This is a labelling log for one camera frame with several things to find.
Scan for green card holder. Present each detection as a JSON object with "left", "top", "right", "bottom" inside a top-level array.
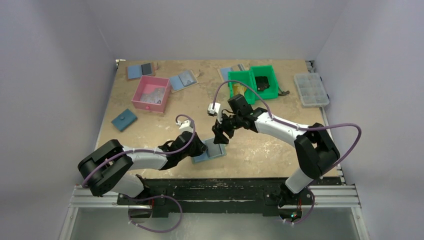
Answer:
[{"left": 192, "top": 137, "right": 227, "bottom": 164}]

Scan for dark grey credit card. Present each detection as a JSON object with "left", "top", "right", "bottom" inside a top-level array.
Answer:
[{"left": 206, "top": 139, "right": 226, "bottom": 159}]

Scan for orange and white credit card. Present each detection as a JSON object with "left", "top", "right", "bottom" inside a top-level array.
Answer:
[{"left": 232, "top": 83, "right": 247, "bottom": 96}]

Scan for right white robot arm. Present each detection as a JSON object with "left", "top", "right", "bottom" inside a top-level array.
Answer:
[{"left": 207, "top": 94, "right": 340, "bottom": 207}]

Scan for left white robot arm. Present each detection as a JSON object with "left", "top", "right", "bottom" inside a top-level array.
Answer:
[{"left": 77, "top": 131, "right": 208, "bottom": 205}]

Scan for blue card behind bin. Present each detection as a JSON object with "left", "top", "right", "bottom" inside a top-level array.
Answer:
[{"left": 217, "top": 63, "right": 246, "bottom": 82}]

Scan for cards in pink box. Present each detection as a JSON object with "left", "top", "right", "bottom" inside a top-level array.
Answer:
[{"left": 139, "top": 87, "right": 166, "bottom": 105}]

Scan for dark blue card holder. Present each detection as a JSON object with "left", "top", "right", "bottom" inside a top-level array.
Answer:
[{"left": 111, "top": 108, "right": 138, "bottom": 132}]

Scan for right green bin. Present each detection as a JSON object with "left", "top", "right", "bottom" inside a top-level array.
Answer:
[{"left": 249, "top": 65, "right": 279, "bottom": 100}]

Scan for green bin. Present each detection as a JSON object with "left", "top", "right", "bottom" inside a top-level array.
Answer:
[
  {"left": 249, "top": 65, "right": 279, "bottom": 100},
  {"left": 228, "top": 71, "right": 257, "bottom": 105}
]

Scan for black item in bin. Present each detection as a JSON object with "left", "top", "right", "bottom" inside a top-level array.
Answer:
[{"left": 254, "top": 76, "right": 270, "bottom": 92}]

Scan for left green bin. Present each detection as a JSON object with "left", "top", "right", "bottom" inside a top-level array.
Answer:
[{"left": 228, "top": 71, "right": 257, "bottom": 105}]

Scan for dark tool beside bin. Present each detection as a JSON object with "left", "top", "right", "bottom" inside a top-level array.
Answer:
[{"left": 278, "top": 87, "right": 290, "bottom": 97}]

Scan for pink open box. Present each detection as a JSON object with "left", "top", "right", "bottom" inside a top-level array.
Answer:
[{"left": 131, "top": 75, "right": 171, "bottom": 113}]

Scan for clear compartment organizer box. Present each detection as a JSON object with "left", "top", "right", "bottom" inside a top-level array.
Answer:
[{"left": 294, "top": 72, "right": 330, "bottom": 108}]

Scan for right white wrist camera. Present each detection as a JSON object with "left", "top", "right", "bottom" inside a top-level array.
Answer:
[{"left": 207, "top": 102, "right": 221, "bottom": 117}]

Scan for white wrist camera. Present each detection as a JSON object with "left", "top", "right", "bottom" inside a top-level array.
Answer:
[
  {"left": 176, "top": 119, "right": 194, "bottom": 133},
  {"left": 207, "top": 102, "right": 221, "bottom": 117}
]

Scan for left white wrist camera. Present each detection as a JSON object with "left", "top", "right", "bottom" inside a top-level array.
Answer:
[{"left": 176, "top": 119, "right": 194, "bottom": 133}]

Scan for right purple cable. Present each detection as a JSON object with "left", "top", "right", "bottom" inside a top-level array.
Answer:
[{"left": 211, "top": 80, "right": 363, "bottom": 227}]

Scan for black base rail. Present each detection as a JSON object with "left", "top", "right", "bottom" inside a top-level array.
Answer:
[{"left": 71, "top": 176, "right": 362, "bottom": 220}]

